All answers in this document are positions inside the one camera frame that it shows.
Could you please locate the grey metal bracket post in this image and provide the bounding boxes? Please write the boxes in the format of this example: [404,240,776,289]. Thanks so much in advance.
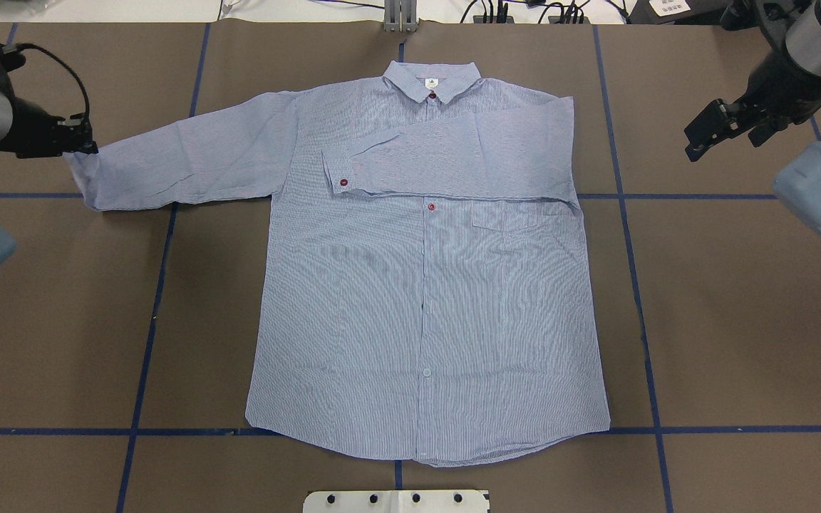
[383,0,419,33]

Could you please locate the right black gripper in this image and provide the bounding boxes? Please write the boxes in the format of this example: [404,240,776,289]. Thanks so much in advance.
[684,68,817,162]

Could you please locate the blue striped button-up shirt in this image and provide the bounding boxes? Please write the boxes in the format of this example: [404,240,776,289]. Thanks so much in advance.
[65,62,611,467]

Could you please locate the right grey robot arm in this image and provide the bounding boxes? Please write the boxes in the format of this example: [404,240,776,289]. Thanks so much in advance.
[684,1,821,234]

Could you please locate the black cables behind table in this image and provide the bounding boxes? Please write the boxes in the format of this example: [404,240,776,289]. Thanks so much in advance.
[459,0,631,25]

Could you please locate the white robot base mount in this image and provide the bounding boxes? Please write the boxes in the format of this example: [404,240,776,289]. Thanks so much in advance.
[302,489,492,512]

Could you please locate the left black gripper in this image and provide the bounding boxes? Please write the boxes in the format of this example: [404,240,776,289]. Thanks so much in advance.
[10,98,100,158]

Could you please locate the black box with label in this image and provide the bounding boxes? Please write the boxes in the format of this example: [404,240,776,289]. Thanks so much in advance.
[628,1,732,26]

